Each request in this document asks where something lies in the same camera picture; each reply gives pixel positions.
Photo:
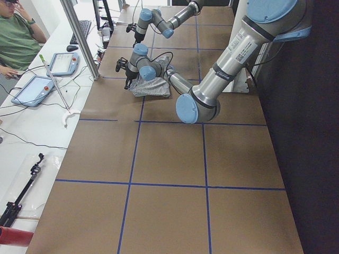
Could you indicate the white mounting pedestal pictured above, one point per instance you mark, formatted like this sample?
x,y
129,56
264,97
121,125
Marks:
x,y
239,84

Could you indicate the reacher grabber stick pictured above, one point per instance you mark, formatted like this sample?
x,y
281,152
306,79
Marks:
x,y
70,111

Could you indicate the red cylinder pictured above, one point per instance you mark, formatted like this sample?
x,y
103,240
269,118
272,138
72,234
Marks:
x,y
15,237

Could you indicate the black tripod stick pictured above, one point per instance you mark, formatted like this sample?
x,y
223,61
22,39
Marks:
x,y
13,208

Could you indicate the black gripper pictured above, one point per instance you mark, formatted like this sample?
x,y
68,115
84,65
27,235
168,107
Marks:
x,y
130,73
137,36

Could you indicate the aluminium frame post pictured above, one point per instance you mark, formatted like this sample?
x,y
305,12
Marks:
x,y
82,42

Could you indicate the near teach pendant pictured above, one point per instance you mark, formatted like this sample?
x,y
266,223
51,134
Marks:
x,y
34,92

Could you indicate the black computer mouse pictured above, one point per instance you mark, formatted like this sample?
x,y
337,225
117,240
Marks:
x,y
71,48

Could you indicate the seated person green shirt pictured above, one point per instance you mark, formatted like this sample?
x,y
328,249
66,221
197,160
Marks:
x,y
21,39

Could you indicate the striped polo shirt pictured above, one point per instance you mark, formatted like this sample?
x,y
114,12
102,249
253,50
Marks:
x,y
147,84

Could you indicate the teach pendant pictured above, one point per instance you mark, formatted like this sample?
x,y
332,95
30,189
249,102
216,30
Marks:
x,y
64,64
34,92

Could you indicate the far teach pendant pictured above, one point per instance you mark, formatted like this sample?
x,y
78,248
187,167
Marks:
x,y
64,64

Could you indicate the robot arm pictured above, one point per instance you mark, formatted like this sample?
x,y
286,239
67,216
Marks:
x,y
166,28
264,22

